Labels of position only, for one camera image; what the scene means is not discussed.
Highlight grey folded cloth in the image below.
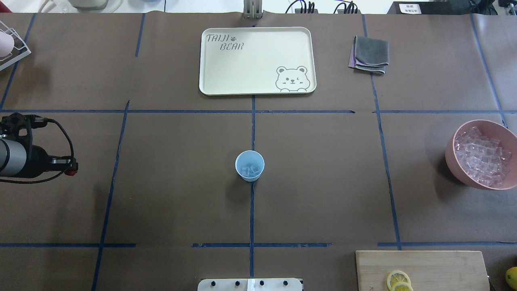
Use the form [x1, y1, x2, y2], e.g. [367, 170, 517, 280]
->
[348, 35, 390, 74]

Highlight pink bowl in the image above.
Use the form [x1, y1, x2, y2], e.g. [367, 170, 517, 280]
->
[445, 120, 517, 190]

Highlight pink cup on rack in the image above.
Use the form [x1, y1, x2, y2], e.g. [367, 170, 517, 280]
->
[0, 31, 15, 58]

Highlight aluminium frame post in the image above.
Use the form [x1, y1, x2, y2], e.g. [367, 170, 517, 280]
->
[243, 0, 263, 19]

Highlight white pillar with base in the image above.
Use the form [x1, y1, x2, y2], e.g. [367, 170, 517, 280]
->
[197, 278, 304, 291]

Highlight clear ice cube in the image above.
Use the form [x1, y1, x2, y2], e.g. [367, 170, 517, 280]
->
[250, 164, 262, 177]
[240, 166, 252, 177]

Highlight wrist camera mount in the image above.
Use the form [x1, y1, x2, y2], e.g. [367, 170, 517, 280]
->
[0, 113, 48, 143]

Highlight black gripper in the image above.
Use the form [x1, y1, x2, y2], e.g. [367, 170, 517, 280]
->
[25, 145, 79, 178]

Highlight light blue cup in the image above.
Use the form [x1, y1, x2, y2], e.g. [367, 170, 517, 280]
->
[235, 150, 265, 182]

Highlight pile of ice cubes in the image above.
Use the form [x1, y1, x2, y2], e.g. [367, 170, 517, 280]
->
[454, 127, 512, 187]

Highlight wooden cutting board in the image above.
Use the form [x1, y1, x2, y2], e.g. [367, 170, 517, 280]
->
[355, 250, 490, 291]

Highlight lemon slices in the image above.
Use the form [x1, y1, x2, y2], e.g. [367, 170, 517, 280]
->
[386, 270, 414, 291]

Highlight yellow lemon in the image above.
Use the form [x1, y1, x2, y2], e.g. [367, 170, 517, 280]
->
[505, 267, 517, 291]

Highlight cream bear tray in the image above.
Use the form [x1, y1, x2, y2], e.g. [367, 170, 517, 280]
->
[199, 27, 317, 96]

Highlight white cup rack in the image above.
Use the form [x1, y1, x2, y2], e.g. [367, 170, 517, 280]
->
[0, 22, 32, 71]

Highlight red strawberry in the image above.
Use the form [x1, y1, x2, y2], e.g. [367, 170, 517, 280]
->
[64, 167, 78, 176]

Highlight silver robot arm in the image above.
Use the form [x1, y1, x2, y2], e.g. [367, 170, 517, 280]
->
[0, 139, 79, 179]

